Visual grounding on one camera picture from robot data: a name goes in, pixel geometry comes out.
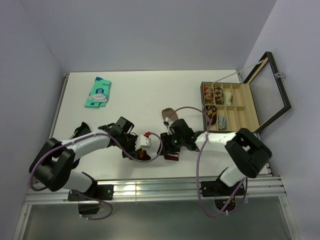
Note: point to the brown sock with striped cuff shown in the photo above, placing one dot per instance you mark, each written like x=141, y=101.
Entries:
x=171, y=155

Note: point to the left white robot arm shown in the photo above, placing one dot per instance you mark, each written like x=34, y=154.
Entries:
x=53, y=166

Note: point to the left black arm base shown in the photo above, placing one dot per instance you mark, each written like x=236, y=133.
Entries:
x=90, y=202

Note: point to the rolled brown beige argyle sock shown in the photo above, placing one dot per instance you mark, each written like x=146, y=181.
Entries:
x=219, y=96

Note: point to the aluminium table edge rail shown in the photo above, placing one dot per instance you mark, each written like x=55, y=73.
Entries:
x=150, y=190

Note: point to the rolled dark brown argyle sock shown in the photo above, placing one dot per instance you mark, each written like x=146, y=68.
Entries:
x=211, y=111

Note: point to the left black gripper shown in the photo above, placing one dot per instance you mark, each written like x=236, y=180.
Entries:
x=132, y=152

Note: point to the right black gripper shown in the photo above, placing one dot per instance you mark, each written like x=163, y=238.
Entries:
x=168, y=148

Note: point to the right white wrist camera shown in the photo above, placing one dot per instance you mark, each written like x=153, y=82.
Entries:
x=168, y=123

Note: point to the black red yellow argyle sock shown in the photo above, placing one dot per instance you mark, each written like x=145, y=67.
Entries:
x=142, y=155

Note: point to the black compartment box with lid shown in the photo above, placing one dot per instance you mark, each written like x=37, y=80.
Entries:
x=257, y=101

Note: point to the rolled light blue sock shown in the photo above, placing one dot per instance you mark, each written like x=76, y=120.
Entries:
x=222, y=123

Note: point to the rolled orange beige argyle sock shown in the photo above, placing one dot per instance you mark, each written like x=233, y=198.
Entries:
x=208, y=95

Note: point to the mint green sock pair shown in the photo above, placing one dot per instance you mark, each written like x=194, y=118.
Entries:
x=99, y=94

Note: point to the rolled white sock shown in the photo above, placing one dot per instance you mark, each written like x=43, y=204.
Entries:
x=228, y=98

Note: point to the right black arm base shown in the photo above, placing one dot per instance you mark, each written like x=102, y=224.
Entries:
x=216, y=188

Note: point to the black blue grey sock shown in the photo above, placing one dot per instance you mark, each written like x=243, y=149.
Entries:
x=83, y=129

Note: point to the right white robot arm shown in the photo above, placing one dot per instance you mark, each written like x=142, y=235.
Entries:
x=248, y=153

